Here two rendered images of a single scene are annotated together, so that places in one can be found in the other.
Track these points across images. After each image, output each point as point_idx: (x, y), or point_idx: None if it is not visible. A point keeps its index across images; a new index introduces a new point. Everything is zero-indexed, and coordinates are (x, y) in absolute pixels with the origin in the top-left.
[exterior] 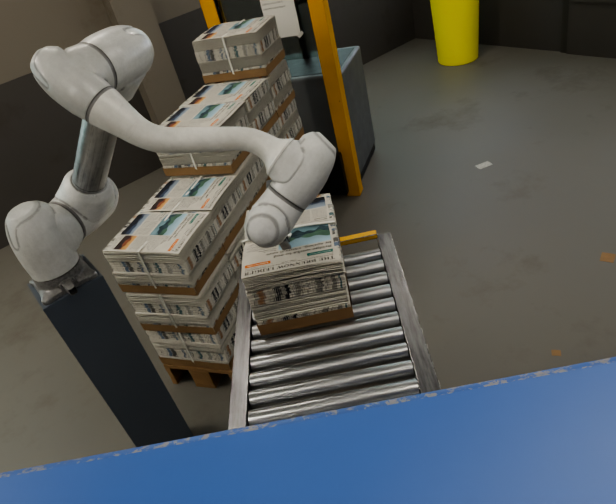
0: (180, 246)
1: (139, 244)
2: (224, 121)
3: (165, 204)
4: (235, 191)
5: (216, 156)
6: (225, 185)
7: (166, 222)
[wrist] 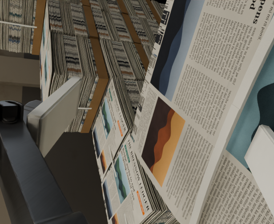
0: (146, 199)
1: (123, 222)
2: (51, 62)
3: (105, 158)
4: (126, 86)
5: (84, 86)
6: (114, 95)
7: (118, 178)
